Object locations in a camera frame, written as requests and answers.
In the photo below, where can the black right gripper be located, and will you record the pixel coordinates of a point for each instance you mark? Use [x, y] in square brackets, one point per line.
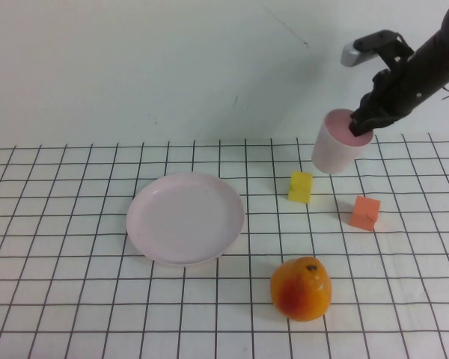
[391, 97]

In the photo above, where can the pink plastic cup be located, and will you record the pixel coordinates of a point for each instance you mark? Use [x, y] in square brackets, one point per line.
[333, 153]

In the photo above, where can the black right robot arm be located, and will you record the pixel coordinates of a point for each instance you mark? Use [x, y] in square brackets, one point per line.
[439, 56]

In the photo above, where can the pink round plate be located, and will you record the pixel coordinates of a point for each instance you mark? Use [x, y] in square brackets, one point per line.
[185, 218]

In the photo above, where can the orange foam block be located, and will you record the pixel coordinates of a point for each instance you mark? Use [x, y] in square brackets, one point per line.
[363, 213]

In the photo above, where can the yellow foam block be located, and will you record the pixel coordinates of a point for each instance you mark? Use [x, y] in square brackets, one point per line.
[300, 187]

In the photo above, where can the orange fruit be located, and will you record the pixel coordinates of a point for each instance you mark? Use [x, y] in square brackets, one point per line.
[301, 295]

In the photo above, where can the white black-grid tablecloth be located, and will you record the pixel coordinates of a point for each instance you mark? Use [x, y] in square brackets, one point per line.
[97, 299]

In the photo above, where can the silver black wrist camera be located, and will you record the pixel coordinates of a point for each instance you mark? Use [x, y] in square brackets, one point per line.
[363, 48]

